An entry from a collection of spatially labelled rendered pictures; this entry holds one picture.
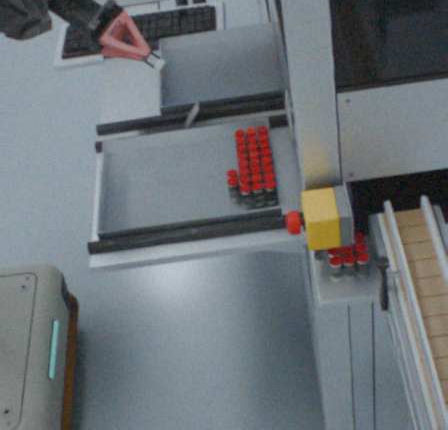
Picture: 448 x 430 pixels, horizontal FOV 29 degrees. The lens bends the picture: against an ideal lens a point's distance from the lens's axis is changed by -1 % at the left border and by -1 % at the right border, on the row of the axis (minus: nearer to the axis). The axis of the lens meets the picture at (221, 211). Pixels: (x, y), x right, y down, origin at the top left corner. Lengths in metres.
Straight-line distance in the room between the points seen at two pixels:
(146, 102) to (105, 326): 0.94
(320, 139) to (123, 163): 0.53
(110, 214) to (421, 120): 0.63
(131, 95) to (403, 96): 0.77
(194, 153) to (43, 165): 1.55
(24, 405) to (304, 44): 1.27
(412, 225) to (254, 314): 1.15
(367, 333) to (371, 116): 0.56
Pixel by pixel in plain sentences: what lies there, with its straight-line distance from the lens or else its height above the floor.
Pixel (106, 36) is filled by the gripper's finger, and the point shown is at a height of 1.26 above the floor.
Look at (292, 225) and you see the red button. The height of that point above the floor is 1.01.
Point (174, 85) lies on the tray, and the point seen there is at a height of 0.88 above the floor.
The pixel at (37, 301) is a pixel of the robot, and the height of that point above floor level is 0.28.
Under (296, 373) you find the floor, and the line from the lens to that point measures 2.43.
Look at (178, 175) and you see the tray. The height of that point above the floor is 0.88.
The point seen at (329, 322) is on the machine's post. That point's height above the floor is 0.64.
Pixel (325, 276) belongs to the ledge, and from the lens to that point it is 1.49.
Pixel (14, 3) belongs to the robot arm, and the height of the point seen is 1.35.
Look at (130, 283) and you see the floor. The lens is 2.72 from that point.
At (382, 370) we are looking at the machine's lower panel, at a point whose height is 0.44.
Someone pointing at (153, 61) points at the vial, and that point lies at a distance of 1.45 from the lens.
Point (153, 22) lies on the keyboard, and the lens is 2.26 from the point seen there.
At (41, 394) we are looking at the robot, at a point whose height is 0.27.
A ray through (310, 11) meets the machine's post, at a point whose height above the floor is 1.36.
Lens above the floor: 2.02
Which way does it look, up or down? 45 degrees down
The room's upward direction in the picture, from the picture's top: 11 degrees counter-clockwise
